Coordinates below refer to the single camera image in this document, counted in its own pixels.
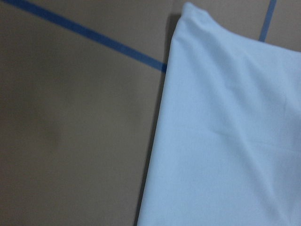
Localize light blue t-shirt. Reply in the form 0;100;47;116
137;2;301;226

